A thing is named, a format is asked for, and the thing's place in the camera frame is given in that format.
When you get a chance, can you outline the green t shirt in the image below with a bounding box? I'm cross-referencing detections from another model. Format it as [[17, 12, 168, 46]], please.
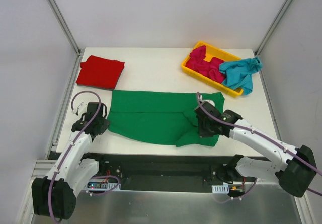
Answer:
[[108, 90, 219, 147]]

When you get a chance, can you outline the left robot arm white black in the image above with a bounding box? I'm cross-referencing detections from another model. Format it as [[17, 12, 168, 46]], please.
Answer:
[[32, 102, 110, 220]]

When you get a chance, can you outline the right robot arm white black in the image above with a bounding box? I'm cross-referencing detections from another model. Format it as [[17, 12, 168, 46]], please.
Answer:
[[195, 100, 321, 197]]

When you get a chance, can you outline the folded red t shirt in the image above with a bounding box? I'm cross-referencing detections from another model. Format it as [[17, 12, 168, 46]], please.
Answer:
[[76, 55, 125, 90]]

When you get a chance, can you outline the teal t shirt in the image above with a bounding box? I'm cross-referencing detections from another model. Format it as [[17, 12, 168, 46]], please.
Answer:
[[219, 57, 263, 95]]

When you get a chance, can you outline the magenta t shirt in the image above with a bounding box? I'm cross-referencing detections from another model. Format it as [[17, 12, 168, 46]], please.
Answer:
[[186, 45, 226, 83]]

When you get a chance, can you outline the yellow plastic bin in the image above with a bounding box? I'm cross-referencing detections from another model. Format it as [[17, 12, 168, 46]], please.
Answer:
[[181, 41, 244, 97]]

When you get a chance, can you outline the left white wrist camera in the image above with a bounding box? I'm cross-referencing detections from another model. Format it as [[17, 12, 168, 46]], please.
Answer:
[[72, 102, 87, 116]]

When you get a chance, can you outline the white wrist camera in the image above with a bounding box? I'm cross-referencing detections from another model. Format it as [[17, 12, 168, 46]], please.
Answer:
[[199, 95, 215, 107], [72, 102, 87, 116]]

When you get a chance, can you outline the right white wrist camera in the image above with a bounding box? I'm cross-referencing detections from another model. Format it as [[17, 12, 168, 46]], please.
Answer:
[[199, 95, 215, 107]]

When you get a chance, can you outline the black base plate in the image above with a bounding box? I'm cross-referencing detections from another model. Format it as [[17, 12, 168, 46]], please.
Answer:
[[47, 152, 289, 192]]

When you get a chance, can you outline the left aluminium side rail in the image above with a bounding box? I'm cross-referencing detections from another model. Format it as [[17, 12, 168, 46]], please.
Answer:
[[45, 49, 85, 159]]

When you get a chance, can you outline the aluminium side rail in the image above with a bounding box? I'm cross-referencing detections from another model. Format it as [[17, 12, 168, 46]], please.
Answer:
[[252, 63, 283, 145], [45, 49, 85, 159]]

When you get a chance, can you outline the left white cable duct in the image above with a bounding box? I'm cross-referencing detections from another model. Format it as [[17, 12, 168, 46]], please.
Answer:
[[83, 180, 121, 192]]

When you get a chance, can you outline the white cable duct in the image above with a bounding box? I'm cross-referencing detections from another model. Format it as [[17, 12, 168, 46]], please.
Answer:
[[83, 180, 121, 192], [211, 184, 245, 194]]

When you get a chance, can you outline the right white cable duct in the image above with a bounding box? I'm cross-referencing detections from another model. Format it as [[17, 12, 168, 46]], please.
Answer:
[[211, 184, 245, 194]]

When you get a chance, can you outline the front aluminium rail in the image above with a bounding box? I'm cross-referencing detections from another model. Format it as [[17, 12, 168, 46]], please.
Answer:
[[31, 160, 56, 180]]

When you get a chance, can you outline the right aluminium side rail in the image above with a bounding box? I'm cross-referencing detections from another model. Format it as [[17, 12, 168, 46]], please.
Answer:
[[252, 63, 283, 145]]

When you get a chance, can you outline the left aluminium frame post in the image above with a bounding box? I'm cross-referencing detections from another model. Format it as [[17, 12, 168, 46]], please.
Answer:
[[47, 0, 82, 56]]

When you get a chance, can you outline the aluminium frame post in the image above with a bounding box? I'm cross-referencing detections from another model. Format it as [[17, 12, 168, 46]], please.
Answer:
[[47, 0, 82, 56], [254, 0, 294, 56]]

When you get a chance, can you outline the right aluminium frame post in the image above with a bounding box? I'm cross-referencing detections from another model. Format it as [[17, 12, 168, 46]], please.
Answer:
[[254, 0, 294, 56]]

